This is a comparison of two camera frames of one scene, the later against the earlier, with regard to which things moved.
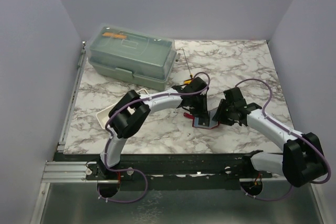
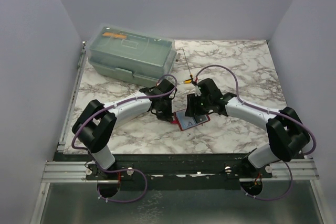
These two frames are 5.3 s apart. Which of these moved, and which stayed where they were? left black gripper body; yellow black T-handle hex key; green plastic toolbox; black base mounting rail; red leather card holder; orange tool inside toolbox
Moved: red leather card holder; left black gripper body
Stayed: green plastic toolbox; orange tool inside toolbox; yellow black T-handle hex key; black base mounting rail
